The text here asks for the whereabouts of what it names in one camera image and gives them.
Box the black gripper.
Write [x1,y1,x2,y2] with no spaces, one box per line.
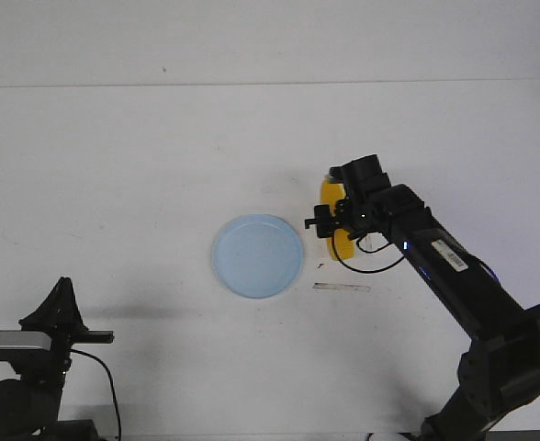
[18,277,114,368]
[304,161,391,240]

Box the yellow corn cob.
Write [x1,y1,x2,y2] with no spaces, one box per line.
[320,177,355,261]

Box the light blue round plate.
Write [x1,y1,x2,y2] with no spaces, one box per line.
[211,214,304,300]

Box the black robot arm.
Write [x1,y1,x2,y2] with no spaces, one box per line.
[0,277,114,440]
[305,155,540,440]

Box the clear tape strip horizontal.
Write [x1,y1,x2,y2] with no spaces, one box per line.
[313,282,371,293]

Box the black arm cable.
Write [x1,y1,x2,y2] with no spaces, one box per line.
[328,229,406,273]
[69,348,122,441]

